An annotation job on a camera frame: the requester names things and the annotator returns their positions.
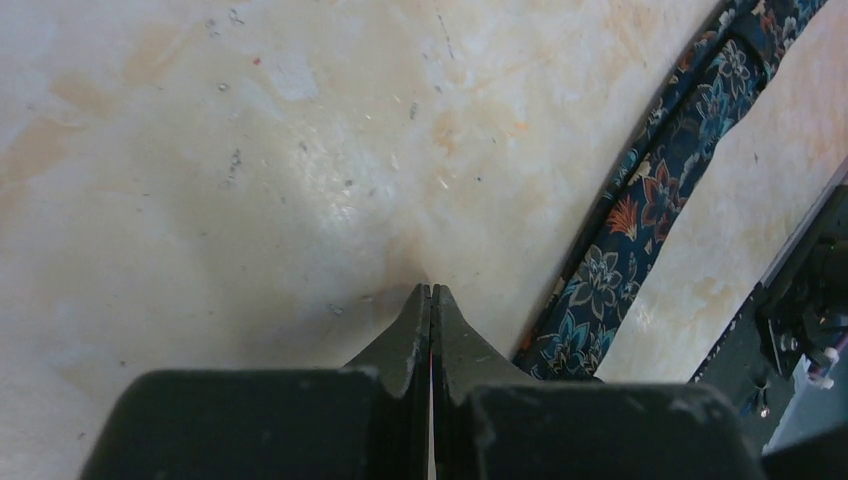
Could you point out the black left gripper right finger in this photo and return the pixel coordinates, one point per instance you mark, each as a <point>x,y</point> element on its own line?
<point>493,421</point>

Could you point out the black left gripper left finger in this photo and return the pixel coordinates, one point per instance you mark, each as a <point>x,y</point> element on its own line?
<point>368,419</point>

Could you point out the navy floral tie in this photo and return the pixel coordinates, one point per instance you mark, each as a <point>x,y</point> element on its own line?
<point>714,84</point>

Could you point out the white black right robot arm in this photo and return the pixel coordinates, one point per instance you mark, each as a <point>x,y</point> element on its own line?
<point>809,291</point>

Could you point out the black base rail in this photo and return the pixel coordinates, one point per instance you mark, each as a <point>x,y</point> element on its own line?
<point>739,366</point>

